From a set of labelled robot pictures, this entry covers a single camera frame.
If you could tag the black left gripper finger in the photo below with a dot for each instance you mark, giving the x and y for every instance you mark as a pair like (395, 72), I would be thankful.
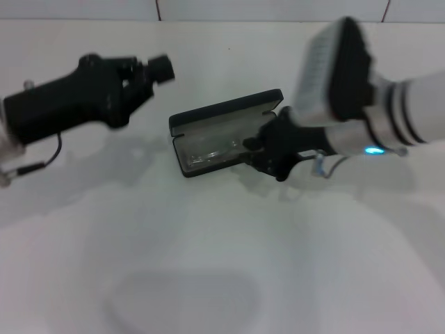
(163, 69)
(139, 92)

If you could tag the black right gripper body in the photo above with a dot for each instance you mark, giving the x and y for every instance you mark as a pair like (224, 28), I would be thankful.
(292, 142)

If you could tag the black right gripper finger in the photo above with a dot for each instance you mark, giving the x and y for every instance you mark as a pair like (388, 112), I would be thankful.
(259, 160)
(253, 143)

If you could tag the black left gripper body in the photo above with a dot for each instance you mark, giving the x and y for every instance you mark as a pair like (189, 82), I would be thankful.
(69, 104)

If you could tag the clear transparent glasses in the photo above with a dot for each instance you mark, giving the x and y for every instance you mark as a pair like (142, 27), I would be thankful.
(208, 156)

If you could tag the black glasses case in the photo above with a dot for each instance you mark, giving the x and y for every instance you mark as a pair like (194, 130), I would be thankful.
(222, 108)

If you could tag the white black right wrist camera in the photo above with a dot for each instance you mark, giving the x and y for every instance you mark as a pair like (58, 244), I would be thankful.
(333, 69)

